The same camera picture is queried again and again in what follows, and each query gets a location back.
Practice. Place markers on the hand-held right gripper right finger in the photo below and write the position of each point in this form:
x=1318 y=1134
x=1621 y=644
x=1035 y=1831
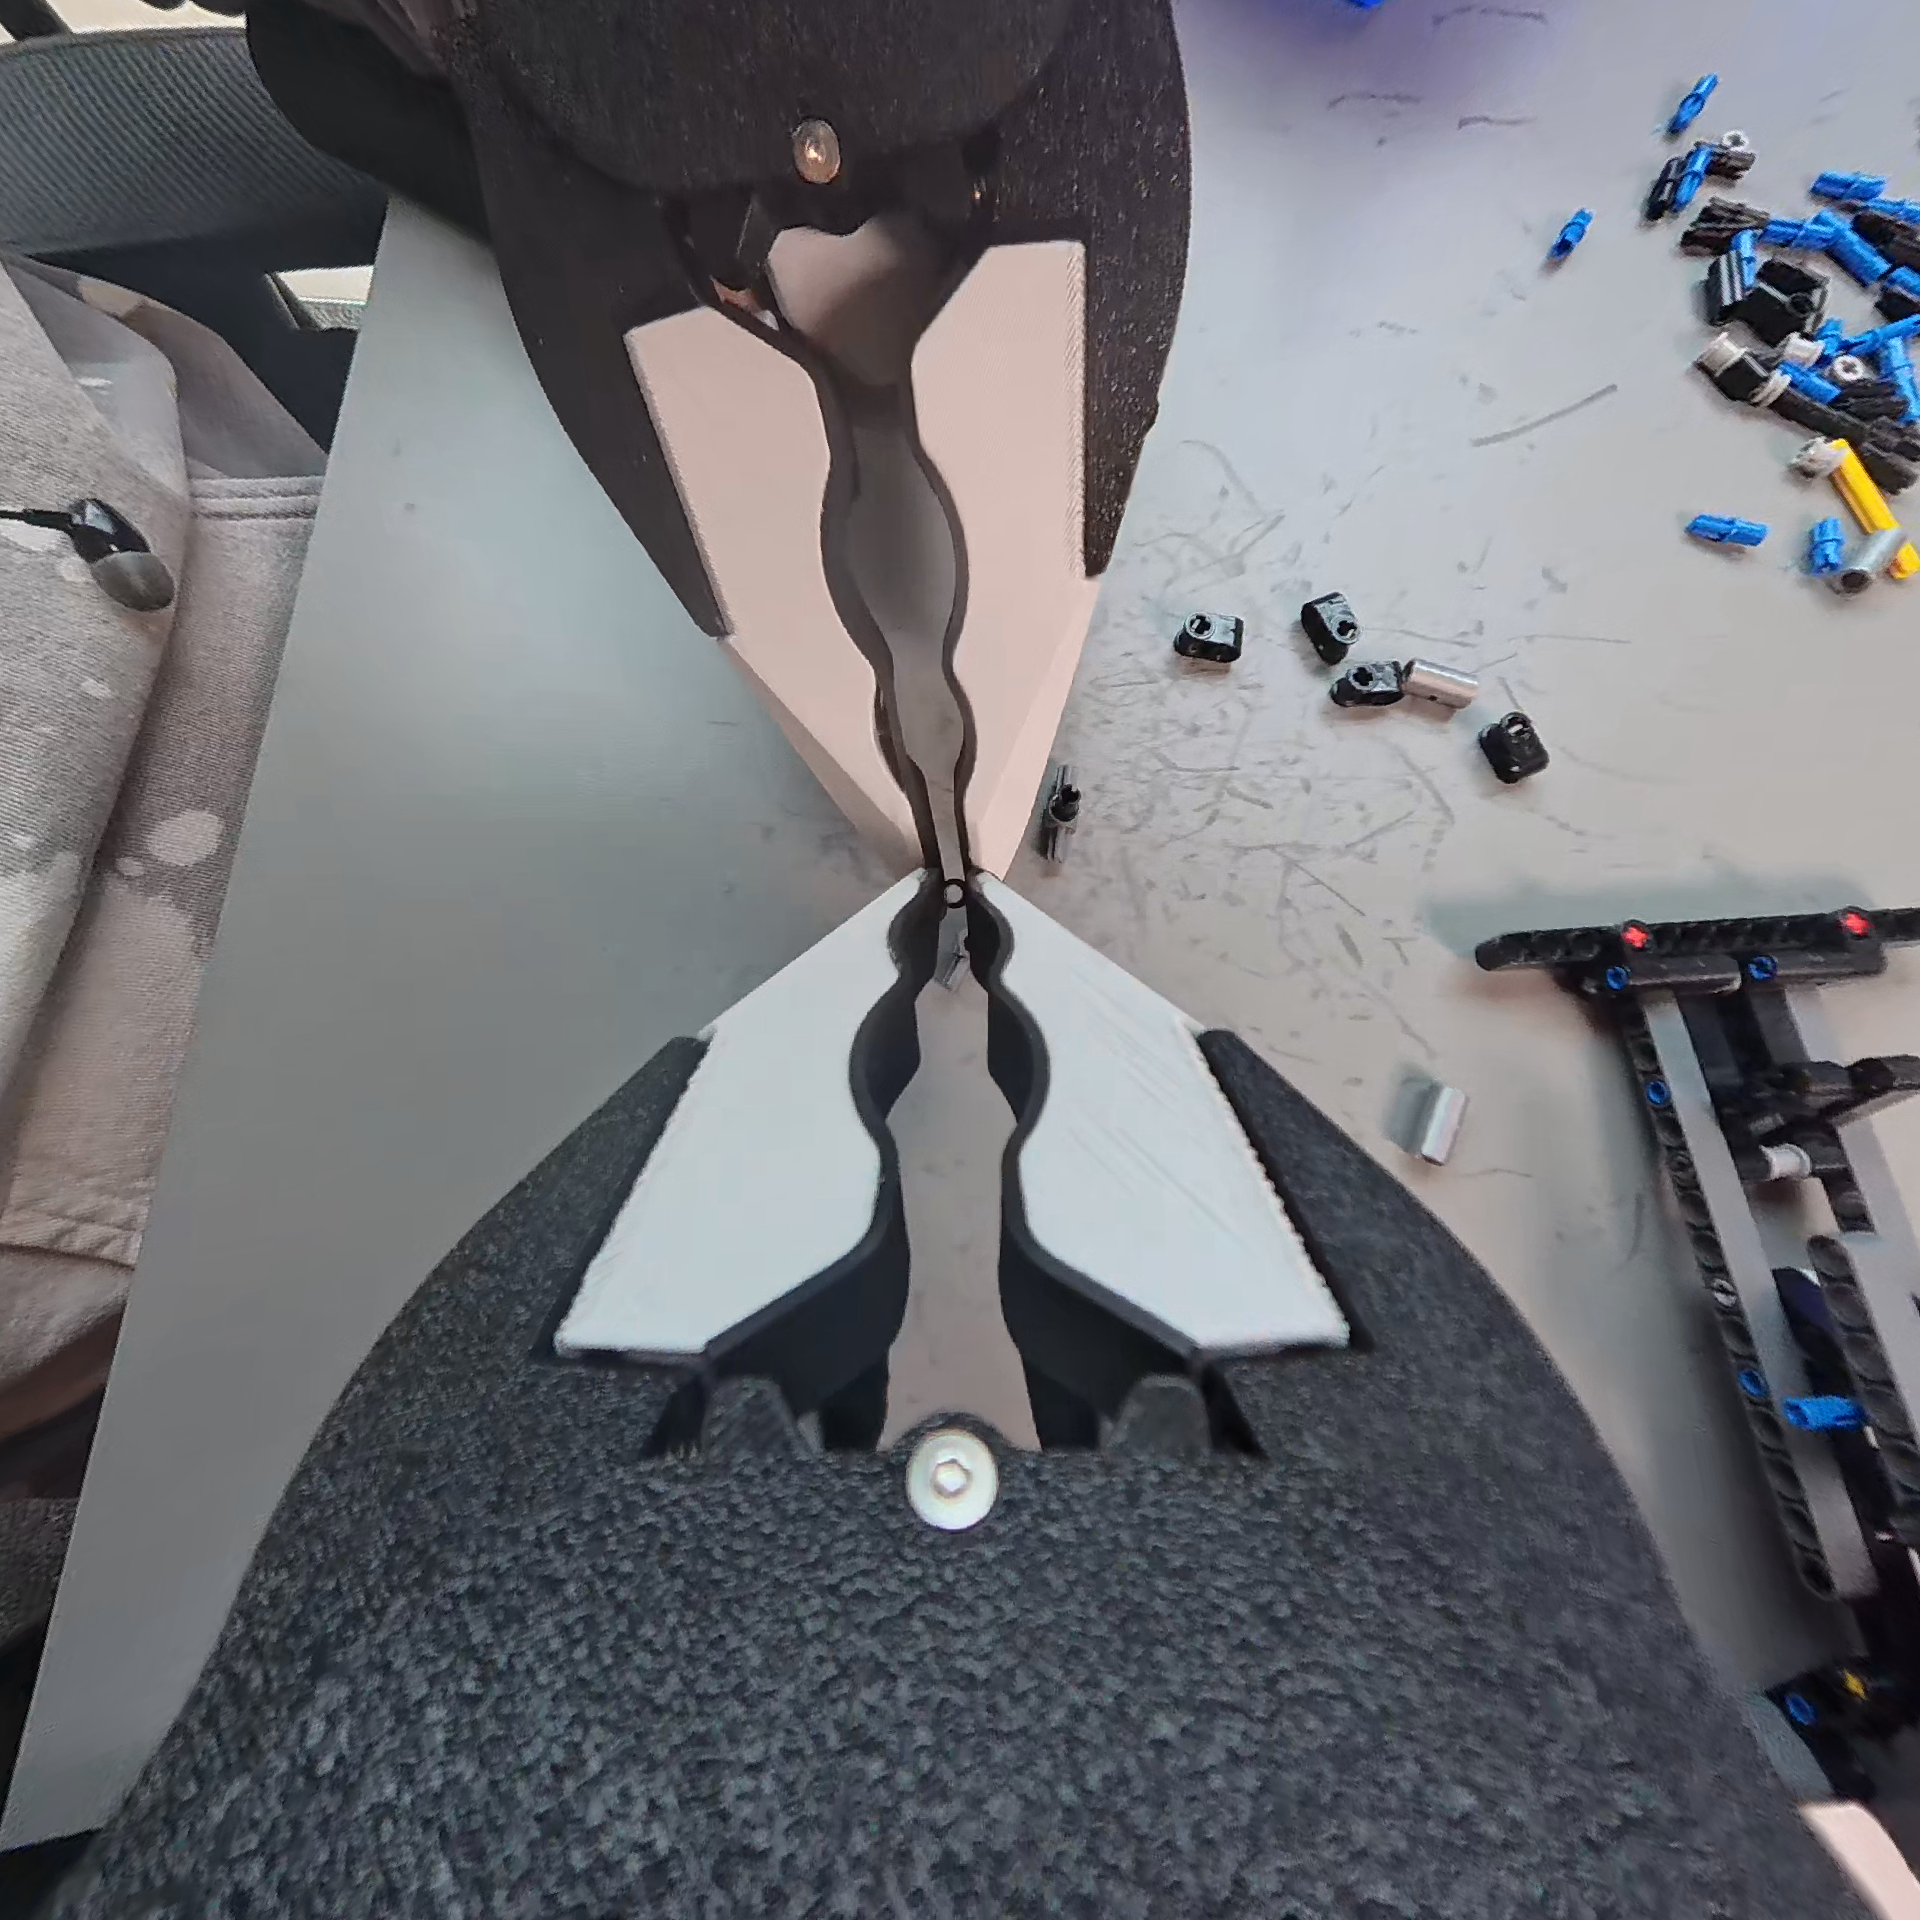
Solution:
x=1185 y=1200

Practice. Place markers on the pile of blue black pins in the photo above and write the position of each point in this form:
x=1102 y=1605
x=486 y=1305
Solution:
x=1778 y=293

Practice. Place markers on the dark grey axle connector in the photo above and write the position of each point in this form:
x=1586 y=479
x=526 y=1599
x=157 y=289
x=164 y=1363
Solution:
x=948 y=960
x=1053 y=833

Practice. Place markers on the light grey tube piece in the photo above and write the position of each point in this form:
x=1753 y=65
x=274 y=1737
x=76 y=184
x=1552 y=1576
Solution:
x=1425 y=1119
x=1441 y=681

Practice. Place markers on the grey black toy chassis model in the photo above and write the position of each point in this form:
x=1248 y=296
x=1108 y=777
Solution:
x=1558 y=950

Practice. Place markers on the grey mesh office chair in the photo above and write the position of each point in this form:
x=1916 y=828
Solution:
x=118 y=136

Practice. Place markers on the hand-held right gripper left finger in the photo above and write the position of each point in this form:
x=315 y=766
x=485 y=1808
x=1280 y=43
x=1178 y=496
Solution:
x=721 y=1200

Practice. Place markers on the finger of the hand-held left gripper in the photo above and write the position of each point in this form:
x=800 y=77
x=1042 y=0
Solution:
x=1027 y=451
x=733 y=495

